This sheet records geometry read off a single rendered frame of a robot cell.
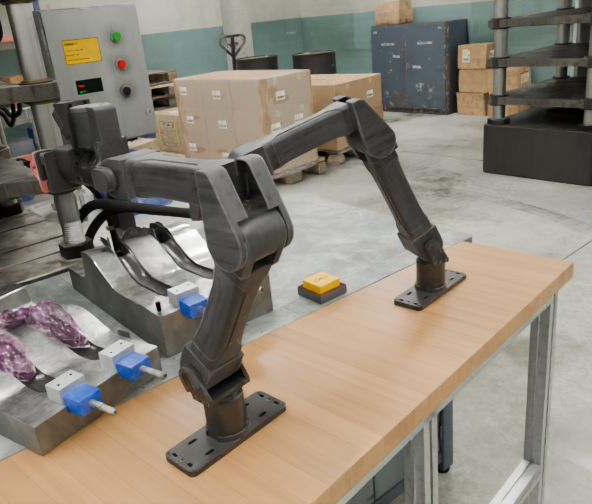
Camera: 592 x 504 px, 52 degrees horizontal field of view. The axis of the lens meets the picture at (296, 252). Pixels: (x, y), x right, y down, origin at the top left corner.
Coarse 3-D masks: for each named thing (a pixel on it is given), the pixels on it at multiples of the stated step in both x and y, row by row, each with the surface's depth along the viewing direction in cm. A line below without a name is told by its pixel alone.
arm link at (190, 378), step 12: (180, 372) 90; (192, 372) 88; (240, 372) 94; (192, 384) 88; (216, 384) 93; (228, 384) 92; (240, 384) 92; (192, 396) 91; (204, 396) 88; (216, 396) 90
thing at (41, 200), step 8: (24, 112) 433; (16, 120) 430; (24, 120) 434; (32, 120) 438; (32, 128) 501; (80, 192) 479; (32, 200) 466; (40, 200) 463; (48, 200) 462; (80, 200) 482; (32, 208) 454
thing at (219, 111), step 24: (216, 72) 591; (240, 72) 564; (264, 72) 539; (288, 72) 513; (192, 96) 550; (216, 96) 527; (240, 96) 507; (264, 96) 490; (288, 96) 509; (192, 120) 562; (216, 120) 538; (240, 120) 516; (264, 120) 497; (288, 120) 514; (192, 144) 574; (216, 144) 548; (240, 144) 525; (288, 168) 525; (312, 168) 561
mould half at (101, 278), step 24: (144, 240) 144; (192, 240) 147; (96, 264) 135; (120, 264) 136; (144, 264) 138; (168, 264) 139; (96, 288) 140; (120, 288) 131; (144, 288) 130; (264, 288) 130; (120, 312) 132; (144, 312) 120; (168, 312) 116; (264, 312) 131; (144, 336) 125; (168, 336) 117; (192, 336) 121
